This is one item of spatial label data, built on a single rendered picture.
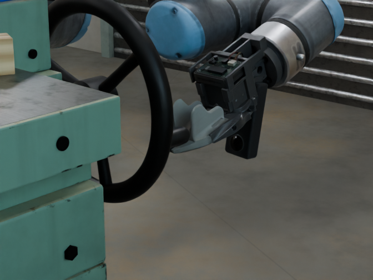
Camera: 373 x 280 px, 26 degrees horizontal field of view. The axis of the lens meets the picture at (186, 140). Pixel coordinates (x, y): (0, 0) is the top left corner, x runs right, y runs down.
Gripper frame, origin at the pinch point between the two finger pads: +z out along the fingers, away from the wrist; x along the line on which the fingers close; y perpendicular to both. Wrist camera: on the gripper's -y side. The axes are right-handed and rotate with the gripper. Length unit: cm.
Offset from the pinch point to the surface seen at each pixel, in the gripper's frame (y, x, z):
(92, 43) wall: -154, -310, -210
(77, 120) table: 23.6, 14.8, 22.6
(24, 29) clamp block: 23.2, -8.2, 10.8
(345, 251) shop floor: -112, -44, -87
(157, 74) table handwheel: 14.1, 3.1, 2.2
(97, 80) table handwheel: 10.8, -9.1, 2.5
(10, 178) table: 22.9, 14.9, 31.1
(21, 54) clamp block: 20.7, -8.2, 12.4
